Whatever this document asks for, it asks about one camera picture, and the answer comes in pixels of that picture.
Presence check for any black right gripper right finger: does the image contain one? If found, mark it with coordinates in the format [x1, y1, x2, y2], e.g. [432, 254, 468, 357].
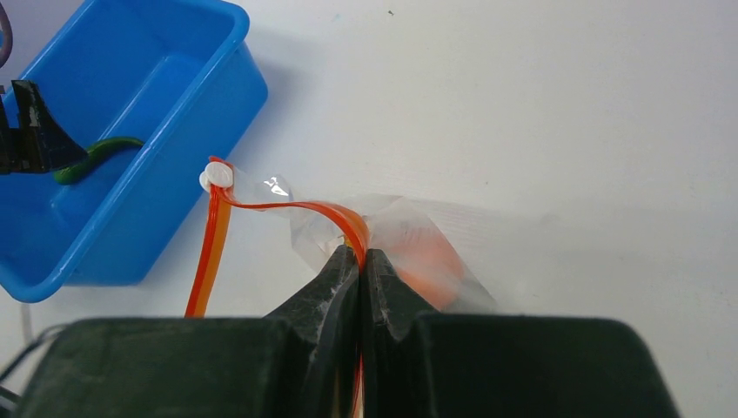
[361, 250, 678, 417]

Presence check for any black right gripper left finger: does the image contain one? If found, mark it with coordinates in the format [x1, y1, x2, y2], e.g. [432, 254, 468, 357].
[14, 246, 359, 417]

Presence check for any blue plastic bin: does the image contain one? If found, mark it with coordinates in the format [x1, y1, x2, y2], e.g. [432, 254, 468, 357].
[1, 1, 268, 303]

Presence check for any orange toy pumpkin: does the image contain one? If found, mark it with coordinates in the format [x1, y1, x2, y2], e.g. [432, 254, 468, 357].
[390, 230, 465, 310]

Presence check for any green toy chili pepper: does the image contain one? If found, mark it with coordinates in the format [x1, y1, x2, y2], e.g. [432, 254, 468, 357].
[52, 137, 144, 185]

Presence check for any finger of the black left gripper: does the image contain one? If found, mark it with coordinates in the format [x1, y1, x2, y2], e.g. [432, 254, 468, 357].
[1, 80, 88, 174]

